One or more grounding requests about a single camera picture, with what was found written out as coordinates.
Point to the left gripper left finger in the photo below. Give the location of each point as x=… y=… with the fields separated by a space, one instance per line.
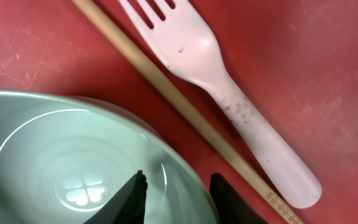
x=127 y=206

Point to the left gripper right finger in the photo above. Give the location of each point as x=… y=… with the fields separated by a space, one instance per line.
x=232 y=208

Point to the green ceramic bowl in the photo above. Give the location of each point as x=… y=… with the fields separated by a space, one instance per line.
x=63 y=158

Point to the wooden chopstick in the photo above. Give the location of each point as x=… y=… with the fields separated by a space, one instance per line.
x=172 y=94

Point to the white plastic fork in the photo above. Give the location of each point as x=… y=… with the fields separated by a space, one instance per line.
x=186 y=45

